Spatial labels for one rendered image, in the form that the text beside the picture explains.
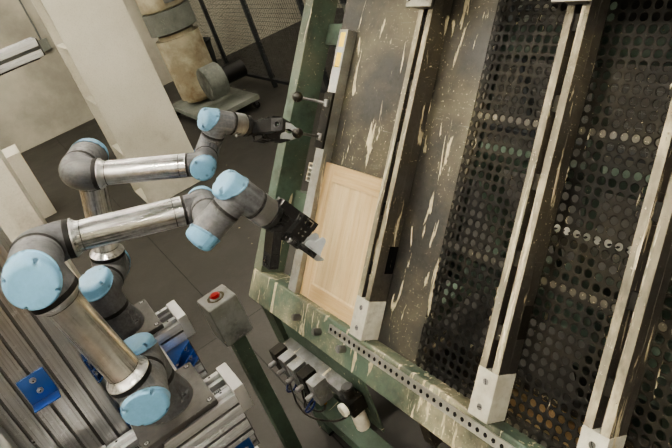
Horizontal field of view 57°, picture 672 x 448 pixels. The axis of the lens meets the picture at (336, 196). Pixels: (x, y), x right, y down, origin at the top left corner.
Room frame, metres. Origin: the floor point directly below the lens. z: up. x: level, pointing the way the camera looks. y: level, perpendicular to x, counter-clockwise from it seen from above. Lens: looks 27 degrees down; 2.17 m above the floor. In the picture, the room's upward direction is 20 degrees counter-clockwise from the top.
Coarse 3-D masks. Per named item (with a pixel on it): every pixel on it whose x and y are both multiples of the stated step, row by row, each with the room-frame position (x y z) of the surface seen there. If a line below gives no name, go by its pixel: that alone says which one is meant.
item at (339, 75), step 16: (352, 32) 2.13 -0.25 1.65; (336, 48) 2.15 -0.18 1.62; (352, 48) 2.12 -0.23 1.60; (336, 80) 2.08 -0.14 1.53; (336, 96) 2.06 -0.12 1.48; (336, 112) 2.05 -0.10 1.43; (336, 128) 2.05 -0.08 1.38; (320, 160) 2.00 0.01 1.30; (320, 176) 1.99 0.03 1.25; (304, 208) 1.99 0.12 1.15; (304, 256) 1.91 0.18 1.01; (288, 288) 1.90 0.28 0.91
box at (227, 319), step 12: (216, 288) 2.04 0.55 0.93; (204, 300) 1.99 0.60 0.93; (216, 300) 1.96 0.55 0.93; (228, 300) 1.94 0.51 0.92; (204, 312) 1.97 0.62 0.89; (216, 312) 1.91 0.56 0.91; (228, 312) 1.93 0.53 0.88; (240, 312) 1.95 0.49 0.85; (216, 324) 1.90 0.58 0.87; (228, 324) 1.92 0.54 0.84; (240, 324) 1.94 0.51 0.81; (216, 336) 1.98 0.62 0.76; (228, 336) 1.91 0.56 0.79; (240, 336) 1.93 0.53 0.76
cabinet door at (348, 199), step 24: (336, 168) 1.94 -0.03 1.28; (336, 192) 1.90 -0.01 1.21; (360, 192) 1.80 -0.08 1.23; (336, 216) 1.86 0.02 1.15; (360, 216) 1.75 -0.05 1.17; (336, 240) 1.81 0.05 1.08; (360, 240) 1.71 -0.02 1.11; (312, 264) 1.87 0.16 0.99; (336, 264) 1.77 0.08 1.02; (360, 264) 1.67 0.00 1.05; (312, 288) 1.82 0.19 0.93; (336, 288) 1.72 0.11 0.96; (336, 312) 1.67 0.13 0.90
